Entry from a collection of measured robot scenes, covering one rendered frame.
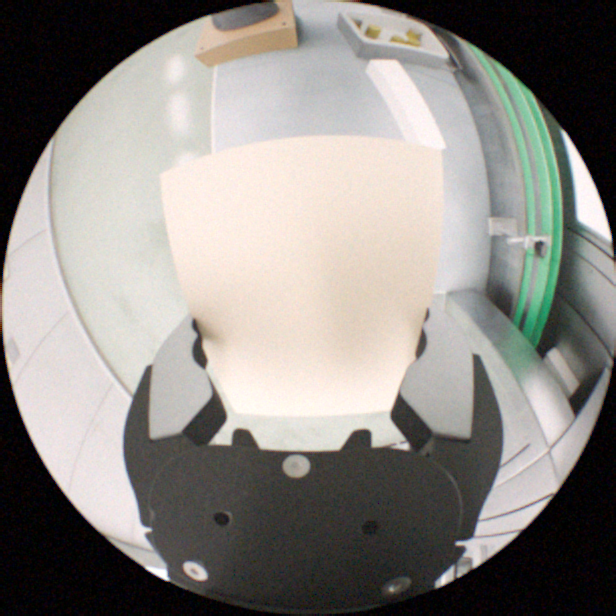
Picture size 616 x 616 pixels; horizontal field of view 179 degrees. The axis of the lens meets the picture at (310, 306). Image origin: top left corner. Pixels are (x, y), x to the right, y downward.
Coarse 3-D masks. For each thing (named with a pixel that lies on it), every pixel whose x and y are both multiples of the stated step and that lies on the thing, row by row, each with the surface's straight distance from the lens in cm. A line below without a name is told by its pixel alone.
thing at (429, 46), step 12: (348, 12) 66; (360, 12) 67; (372, 12) 69; (384, 24) 72; (396, 24) 72; (408, 24) 73; (420, 24) 73; (360, 36) 55; (384, 36) 69; (420, 36) 73; (432, 36) 70; (408, 48) 58; (420, 48) 60; (432, 48) 69
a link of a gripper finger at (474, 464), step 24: (480, 360) 9; (480, 384) 8; (480, 408) 8; (480, 432) 7; (432, 456) 6; (456, 456) 6; (480, 456) 7; (456, 480) 6; (480, 480) 7; (480, 504) 6
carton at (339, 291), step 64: (192, 192) 10; (256, 192) 9; (320, 192) 8; (384, 192) 9; (192, 256) 10; (256, 256) 9; (320, 256) 9; (384, 256) 9; (256, 320) 10; (320, 320) 10; (384, 320) 11; (256, 384) 14; (320, 384) 13; (384, 384) 14
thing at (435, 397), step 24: (432, 312) 11; (432, 336) 9; (456, 336) 10; (432, 360) 8; (456, 360) 9; (408, 384) 7; (432, 384) 7; (456, 384) 8; (408, 408) 7; (432, 408) 7; (456, 408) 7; (408, 432) 7; (432, 432) 6; (456, 432) 7
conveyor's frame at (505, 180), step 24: (456, 48) 72; (456, 72) 72; (480, 72) 65; (480, 96) 64; (480, 120) 65; (504, 120) 59; (504, 144) 59; (504, 168) 59; (504, 192) 60; (504, 240) 62; (504, 264) 63; (504, 288) 65; (504, 312) 66
